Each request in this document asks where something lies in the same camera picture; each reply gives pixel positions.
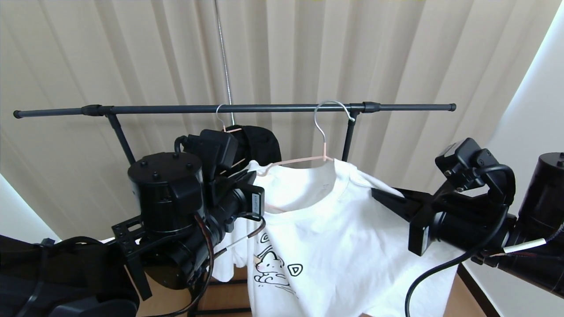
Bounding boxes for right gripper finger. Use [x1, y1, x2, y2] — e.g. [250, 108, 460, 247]
[371, 188, 430, 223]

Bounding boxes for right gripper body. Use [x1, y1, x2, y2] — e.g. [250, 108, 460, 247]
[408, 194, 514, 257]

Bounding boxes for black cable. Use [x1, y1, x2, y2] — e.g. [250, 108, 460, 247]
[404, 164, 517, 317]

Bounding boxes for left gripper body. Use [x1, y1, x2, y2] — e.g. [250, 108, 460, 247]
[214, 184, 265, 232]

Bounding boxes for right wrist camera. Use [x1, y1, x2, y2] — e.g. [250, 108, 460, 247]
[435, 138, 516, 207]

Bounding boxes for pink clothes hanger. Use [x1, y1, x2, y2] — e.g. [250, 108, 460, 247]
[258, 100, 356, 214]
[215, 104, 246, 173]

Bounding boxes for white printed T-shirt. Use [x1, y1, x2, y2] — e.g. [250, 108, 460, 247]
[211, 158, 462, 317]

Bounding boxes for black clothes rack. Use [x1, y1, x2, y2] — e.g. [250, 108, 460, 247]
[13, 102, 456, 317]

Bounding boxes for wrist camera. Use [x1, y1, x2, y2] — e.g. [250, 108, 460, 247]
[435, 138, 516, 207]
[182, 129, 257, 205]

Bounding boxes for grey curtain wand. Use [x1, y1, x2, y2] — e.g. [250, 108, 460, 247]
[215, 0, 235, 126]

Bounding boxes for beige curtain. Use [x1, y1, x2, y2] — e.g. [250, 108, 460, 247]
[0, 0, 564, 247]

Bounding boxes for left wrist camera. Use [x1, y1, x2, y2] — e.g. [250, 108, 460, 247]
[182, 129, 257, 205]

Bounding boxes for black shorts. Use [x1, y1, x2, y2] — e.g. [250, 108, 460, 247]
[225, 125, 282, 177]

